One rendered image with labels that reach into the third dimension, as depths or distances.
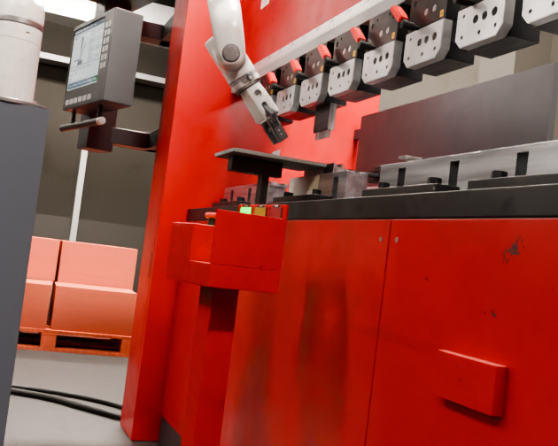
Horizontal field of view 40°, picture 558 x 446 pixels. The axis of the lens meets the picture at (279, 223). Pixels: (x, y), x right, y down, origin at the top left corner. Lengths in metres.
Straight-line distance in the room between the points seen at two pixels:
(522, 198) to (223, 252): 0.60
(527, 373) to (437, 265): 0.28
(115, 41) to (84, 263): 2.49
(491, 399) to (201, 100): 2.07
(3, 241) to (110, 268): 3.52
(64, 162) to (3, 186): 7.16
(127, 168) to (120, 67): 6.08
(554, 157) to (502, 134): 1.04
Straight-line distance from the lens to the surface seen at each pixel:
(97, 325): 4.96
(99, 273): 5.29
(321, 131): 2.18
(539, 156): 1.32
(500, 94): 2.38
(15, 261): 1.81
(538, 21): 1.40
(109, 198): 9.03
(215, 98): 2.99
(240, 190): 2.72
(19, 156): 1.81
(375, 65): 1.87
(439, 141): 2.60
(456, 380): 1.20
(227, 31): 2.03
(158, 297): 2.91
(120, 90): 3.03
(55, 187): 8.93
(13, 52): 1.87
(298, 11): 2.46
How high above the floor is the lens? 0.73
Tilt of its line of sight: 3 degrees up
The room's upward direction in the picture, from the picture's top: 7 degrees clockwise
